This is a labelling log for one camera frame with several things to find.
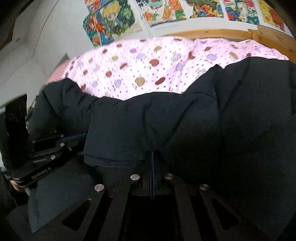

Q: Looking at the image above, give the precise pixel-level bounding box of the red hair girl drawing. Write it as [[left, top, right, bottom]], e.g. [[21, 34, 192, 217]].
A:
[[83, 11, 114, 48]]

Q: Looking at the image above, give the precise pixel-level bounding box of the colourful crowd drawing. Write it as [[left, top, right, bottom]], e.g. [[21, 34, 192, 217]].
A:
[[224, 0, 259, 25]]

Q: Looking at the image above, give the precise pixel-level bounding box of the blond boy drawing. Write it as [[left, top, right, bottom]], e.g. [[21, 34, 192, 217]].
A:
[[100, 1, 142, 39]]

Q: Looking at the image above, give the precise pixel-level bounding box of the orange hair girl drawing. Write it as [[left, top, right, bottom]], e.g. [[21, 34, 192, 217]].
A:
[[84, 0, 108, 13]]

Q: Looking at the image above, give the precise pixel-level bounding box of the fruit drinks drawing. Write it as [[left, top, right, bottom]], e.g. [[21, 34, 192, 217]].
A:
[[136, 0, 187, 27]]

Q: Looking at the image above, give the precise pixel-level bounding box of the orange green landscape drawing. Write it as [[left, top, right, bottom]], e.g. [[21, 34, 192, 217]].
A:
[[186, 0, 224, 19]]

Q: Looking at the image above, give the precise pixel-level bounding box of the large black coat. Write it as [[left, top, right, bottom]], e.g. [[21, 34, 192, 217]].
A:
[[28, 57, 295, 240]]

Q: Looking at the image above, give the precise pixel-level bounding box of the pink apple print duvet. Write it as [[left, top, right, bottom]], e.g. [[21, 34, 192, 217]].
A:
[[63, 37, 287, 100]]

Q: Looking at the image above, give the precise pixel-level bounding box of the yellow bear drawing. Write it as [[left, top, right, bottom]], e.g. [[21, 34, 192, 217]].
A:
[[258, 1, 285, 32]]

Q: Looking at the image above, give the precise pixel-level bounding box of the red white checked pillow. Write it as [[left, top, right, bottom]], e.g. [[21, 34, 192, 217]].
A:
[[46, 60, 70, 84]]

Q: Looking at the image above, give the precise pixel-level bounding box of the wooden bed frame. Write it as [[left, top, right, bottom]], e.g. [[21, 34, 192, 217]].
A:
[[170, 25, 295, 62]]

